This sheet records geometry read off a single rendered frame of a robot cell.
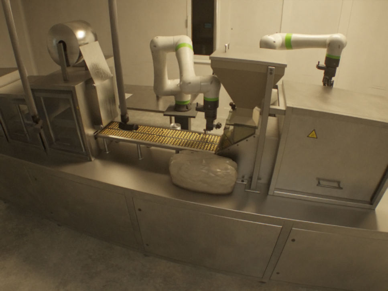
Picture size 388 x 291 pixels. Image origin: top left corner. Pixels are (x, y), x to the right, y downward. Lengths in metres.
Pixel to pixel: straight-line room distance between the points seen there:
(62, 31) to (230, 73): 1.04
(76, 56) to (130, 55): 2.68
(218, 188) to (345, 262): 0.93
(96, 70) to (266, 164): 1.18
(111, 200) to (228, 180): 0.77
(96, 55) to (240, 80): 0.95
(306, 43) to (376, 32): 2.24
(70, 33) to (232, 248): 1.63
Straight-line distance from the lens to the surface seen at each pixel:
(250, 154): 1.41
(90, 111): 1.69
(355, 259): 1.72
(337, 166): 1.41
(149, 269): 2.05
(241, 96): 1.28
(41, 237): 2.56
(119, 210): 1.70
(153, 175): 1.55
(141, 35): 4.10
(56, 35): 1.71
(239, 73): 1.18
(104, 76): 1.70
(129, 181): 1.53
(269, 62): 1.14
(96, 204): 1.79
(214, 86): 1.40
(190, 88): 1.38
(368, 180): 1.52
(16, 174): 2.33
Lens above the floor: 1.77
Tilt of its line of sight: 32 degrees down
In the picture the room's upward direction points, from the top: straight up
